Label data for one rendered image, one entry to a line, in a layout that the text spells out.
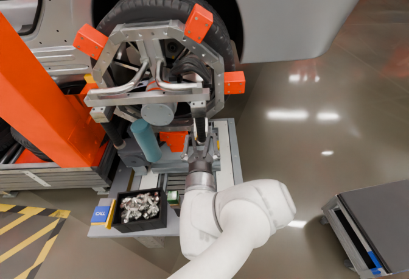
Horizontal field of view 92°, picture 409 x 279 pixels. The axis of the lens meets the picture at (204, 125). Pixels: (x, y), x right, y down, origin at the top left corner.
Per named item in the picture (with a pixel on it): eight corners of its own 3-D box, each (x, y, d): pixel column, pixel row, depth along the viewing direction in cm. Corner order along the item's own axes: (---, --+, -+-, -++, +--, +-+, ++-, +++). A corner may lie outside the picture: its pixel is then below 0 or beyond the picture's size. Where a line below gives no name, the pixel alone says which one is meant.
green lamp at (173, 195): (179, 194, 79) (178, 189, 76) (178, 204, 76) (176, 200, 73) (170, 194, 79) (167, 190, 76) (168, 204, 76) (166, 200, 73)
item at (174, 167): (218, 133, 167) (218, 126, 160) (220, 172, 143) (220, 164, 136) (160, 136, 170) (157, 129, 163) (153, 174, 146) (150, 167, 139)
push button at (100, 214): (112, 207, 93) (110, 205, 92) (107, 223, 89) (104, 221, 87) (98, 208, 94) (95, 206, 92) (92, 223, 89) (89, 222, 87)
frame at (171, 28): (223, 120, 109) (223, 14, 69) (224, 130, 105) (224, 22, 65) (128, 125, 112) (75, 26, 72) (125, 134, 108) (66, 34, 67)
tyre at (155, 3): (145, 109, 138) (238, 89, 125) (137, 135, 122) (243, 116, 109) (76, 8, 90) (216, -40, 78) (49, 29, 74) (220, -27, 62)
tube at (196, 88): (202, 62, 76) (200, 35, 68) (202, 94, 63) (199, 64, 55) (157, 65, 77) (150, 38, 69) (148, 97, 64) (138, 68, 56)
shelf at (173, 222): (186, 197, 98) (185, 195, 95) (184, 236, 86) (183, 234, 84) (103, 200, 100) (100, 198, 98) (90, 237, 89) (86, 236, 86)
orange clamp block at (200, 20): (200, 35, 76) (213, 13, 70) (199, 45, 70) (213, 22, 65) (184, 25, 73) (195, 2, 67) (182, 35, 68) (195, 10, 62)
